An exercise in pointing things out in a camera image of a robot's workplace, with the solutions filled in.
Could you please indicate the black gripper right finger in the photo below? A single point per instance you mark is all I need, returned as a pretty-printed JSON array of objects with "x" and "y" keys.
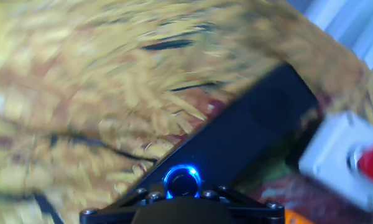
[{"x": 255, "y": 210}]

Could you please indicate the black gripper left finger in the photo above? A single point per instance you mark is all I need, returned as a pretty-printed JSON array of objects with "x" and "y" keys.
[{"x": 112, "y": 211}]

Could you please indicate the black speaker bar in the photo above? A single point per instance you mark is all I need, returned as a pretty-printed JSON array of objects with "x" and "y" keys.
[{"x": 245, "y": 133}]

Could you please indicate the grey box large red button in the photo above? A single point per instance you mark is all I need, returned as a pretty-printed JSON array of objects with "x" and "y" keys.
[{"x": 332, "y": 158}]

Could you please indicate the painted wheat field cloth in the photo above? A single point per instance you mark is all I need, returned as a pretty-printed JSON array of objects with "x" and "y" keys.
[{"x": 81, "y": 93}]

